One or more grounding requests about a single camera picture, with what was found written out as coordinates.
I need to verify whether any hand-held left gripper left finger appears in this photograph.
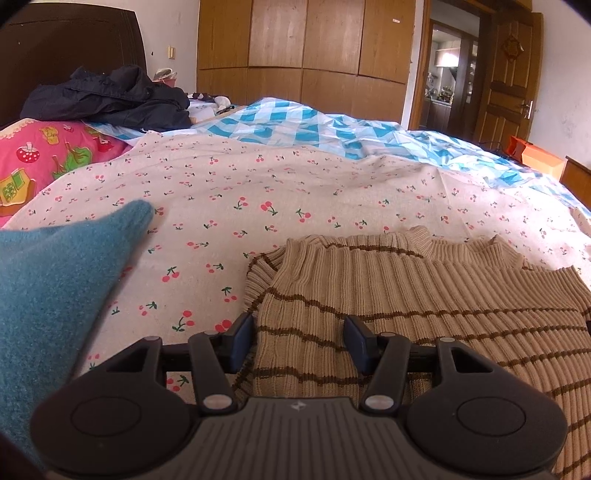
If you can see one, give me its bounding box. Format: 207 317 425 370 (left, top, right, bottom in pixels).
99 313 256 412

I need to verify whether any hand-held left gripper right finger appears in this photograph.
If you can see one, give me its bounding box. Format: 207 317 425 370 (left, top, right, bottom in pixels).
342 315 500 412

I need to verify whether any beige brown-striped knit sweater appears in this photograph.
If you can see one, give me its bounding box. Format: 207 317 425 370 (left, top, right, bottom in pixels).
231 225 591 480

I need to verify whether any white cherry-print bedsheet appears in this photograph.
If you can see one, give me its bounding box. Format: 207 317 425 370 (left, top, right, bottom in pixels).
0 129 591 393

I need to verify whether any teal felt garment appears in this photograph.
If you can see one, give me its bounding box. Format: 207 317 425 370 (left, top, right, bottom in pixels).
0 199 155 462

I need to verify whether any blue white checked blanket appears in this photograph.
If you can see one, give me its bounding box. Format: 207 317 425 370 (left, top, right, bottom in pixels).
88 97 573 208

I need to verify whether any orange box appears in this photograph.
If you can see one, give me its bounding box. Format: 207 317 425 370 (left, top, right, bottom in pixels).
505 136 566 181

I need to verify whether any pink fruit-print pillow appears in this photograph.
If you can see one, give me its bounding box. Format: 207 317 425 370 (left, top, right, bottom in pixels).
0 117 137 229

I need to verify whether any dark navy jacket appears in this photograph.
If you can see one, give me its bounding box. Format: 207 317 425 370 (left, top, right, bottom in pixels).
21 65 192 134

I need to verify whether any wooden cabinet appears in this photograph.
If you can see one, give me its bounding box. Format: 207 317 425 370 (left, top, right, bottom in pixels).
561 156 591 208

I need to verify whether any wooden wardrobe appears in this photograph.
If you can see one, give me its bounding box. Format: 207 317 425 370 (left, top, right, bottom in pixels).
198 0 419 132

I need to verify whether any wooden door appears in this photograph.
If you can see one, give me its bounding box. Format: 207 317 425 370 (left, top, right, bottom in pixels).
473 11 546 148

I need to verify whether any dark wooden headboard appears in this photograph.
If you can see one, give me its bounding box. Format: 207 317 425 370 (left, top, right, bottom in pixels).
0 6 151 130

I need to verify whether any wooden door frame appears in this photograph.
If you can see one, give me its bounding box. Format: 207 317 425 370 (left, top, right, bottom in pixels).
409 0 495 139

